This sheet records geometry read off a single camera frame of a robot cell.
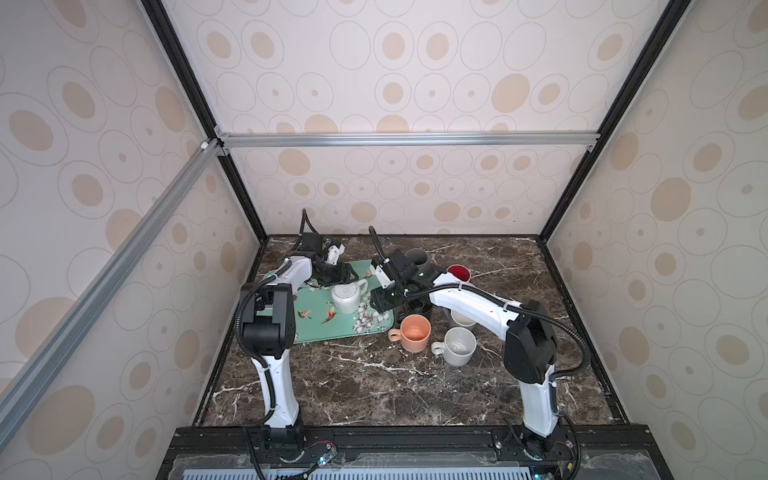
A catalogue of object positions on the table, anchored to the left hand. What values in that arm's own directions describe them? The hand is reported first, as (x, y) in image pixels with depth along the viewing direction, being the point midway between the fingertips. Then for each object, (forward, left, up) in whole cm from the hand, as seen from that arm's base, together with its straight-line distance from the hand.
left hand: (356, 270), depth 97 cm
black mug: (-10, -20, -8) cm, 23 cm away
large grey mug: (+6, -21, -2) cm, 22 cm away
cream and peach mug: (-19, -19, -8) cm, 27 cm away
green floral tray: (-12, +13, -10) cm, 21 cm away
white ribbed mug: (-10, +3, -1) cm, 10 cm away
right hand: (-13, -7, +3) cm, 15 cm away
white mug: (+1, -35, -3) cm, 35 cm away
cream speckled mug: (-22, -32, -8) cm, 40 cm away
